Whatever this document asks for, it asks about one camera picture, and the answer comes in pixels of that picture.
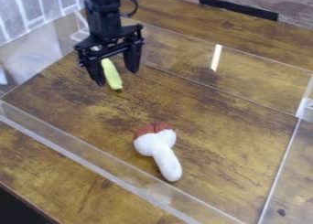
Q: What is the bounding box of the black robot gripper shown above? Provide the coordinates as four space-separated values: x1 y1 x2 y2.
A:
76 0 144 86

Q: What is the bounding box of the green spoon with metal bowl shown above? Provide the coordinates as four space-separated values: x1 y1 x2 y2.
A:
100 59 122 91

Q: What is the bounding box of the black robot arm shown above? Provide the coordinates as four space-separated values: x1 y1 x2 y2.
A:
74 0 145 86

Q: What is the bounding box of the white plush mushroom toy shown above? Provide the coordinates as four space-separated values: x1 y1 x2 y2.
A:
134 122 183 182

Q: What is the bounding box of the clear acrylic corner bracket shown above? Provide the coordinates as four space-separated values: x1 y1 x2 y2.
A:
70 11 90 42

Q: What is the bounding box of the clear acrylic enclosure wall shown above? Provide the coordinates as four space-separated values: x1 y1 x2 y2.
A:
0 14 313 224

